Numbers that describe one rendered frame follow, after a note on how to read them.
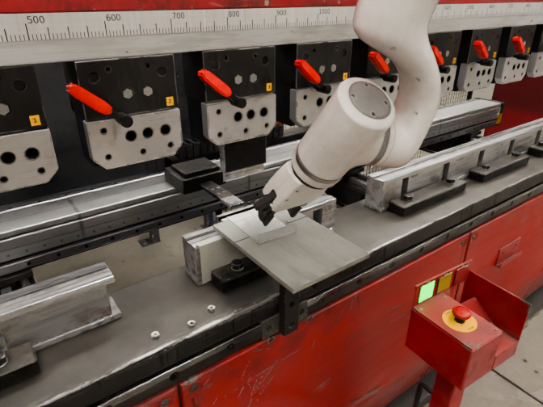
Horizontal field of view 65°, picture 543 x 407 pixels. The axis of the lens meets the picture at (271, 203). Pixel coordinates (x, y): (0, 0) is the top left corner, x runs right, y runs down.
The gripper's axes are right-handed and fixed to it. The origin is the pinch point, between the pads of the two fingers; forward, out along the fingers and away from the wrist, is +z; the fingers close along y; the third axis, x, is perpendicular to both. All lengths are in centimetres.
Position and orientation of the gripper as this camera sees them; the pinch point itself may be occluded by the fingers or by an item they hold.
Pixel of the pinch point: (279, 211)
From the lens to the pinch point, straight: 79.5
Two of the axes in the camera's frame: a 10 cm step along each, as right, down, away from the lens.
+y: -8.4, 2.4, -4.9
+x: 4.2, 8.6, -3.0
